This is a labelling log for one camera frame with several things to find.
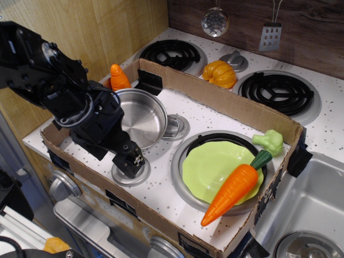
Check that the back right black burner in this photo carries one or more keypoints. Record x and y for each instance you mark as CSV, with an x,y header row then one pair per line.
x,y
285,92

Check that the hanging metal strainer ladle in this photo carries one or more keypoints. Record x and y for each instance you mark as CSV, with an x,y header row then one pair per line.
x,y
215,21

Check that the silver front stove knob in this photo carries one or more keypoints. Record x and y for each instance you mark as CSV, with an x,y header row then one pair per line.
x,y
139,177

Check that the silver oven knob right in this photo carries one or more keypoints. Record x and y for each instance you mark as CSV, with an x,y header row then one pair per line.
x,y
160,247

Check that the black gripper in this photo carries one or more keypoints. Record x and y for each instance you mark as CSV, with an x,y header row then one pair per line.
x,y
102,134

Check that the small orange toy carrot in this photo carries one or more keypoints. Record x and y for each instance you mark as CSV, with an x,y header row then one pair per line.
x,y
118,78

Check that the hanging metal slotted spatula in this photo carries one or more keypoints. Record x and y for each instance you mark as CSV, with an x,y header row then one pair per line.
x,y
271,31

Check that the silver metal sink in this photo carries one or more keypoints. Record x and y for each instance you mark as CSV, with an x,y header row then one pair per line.
x,y
306,217

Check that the silver stove knob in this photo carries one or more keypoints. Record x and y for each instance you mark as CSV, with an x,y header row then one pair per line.
x,y
177,128
139,177
238,62

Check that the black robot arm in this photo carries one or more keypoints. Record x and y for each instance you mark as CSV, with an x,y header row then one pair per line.
x,y
40,73

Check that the orange cloth piece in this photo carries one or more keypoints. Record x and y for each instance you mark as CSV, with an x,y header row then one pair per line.
x,y
55,245

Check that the stainless steel pot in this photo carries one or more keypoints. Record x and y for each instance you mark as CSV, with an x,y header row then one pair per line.
x,y
145,117

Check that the brown cardboard fence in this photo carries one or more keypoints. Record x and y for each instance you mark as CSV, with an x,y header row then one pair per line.
x,y
155,206

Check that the silver oven knob left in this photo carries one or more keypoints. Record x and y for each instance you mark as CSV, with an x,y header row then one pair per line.
x,y
63,187

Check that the silver back stove knob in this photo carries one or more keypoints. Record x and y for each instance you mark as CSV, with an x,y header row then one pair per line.
x,y
238,62

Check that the silver oven door handle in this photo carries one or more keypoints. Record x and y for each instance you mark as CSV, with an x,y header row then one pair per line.
x,y
103,235

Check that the silver middle stove knob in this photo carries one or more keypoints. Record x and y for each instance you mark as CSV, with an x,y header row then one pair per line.
x,y
177,128

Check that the black burner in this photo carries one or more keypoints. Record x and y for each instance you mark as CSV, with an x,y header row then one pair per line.
x,y
177,54
285,92

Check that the back left black burner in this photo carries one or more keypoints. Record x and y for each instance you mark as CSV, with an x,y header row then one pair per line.
x,y
177,54

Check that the orange toy pumpkin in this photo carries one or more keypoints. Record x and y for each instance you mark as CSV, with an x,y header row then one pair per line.
x,y
220,73

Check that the green toy broccoli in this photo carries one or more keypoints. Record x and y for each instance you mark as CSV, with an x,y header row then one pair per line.
x,y
271,141

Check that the silver oven knob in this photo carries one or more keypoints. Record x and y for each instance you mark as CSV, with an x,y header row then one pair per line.
x,y
160,247
63,187

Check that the light green plastic plate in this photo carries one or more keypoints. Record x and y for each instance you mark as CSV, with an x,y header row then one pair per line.
x,y
207,166

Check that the orange toy carrot green top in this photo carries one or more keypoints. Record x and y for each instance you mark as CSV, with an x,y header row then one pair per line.
x,y
239,183

